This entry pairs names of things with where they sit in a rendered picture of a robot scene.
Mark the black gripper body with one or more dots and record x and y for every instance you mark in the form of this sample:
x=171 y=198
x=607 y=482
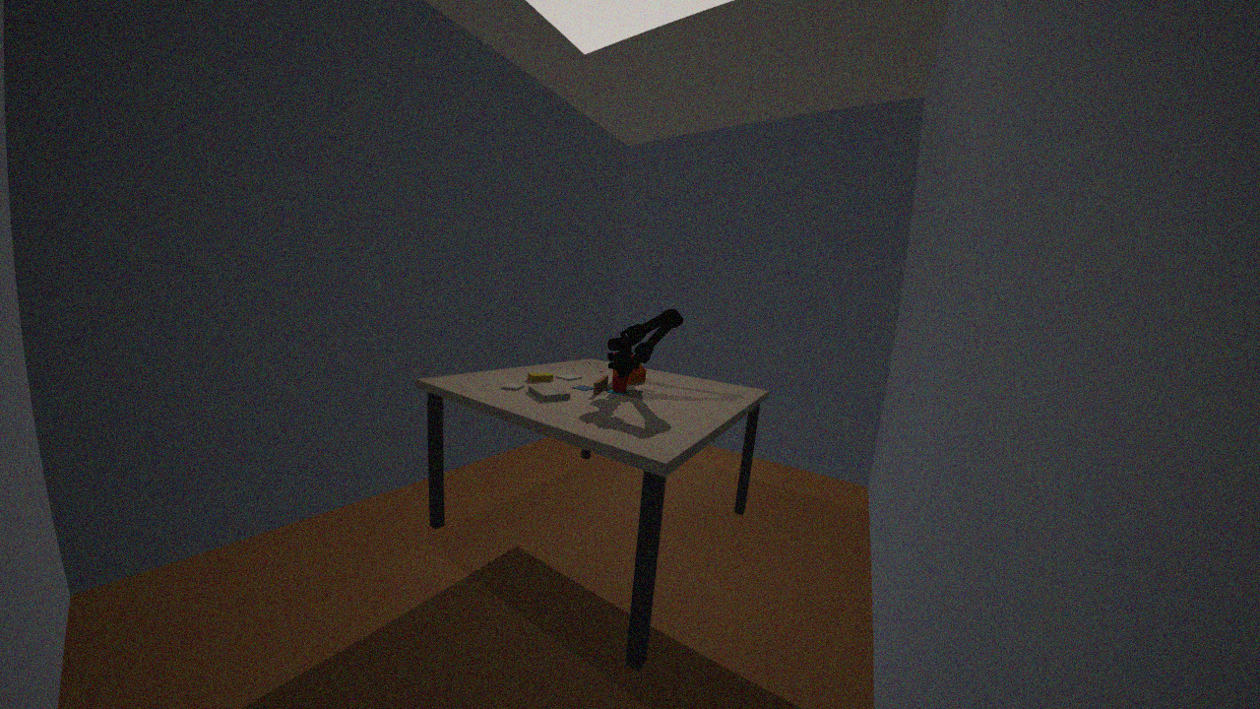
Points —
x=624 y=361

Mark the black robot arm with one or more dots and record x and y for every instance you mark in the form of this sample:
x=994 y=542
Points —
x=667 y=320

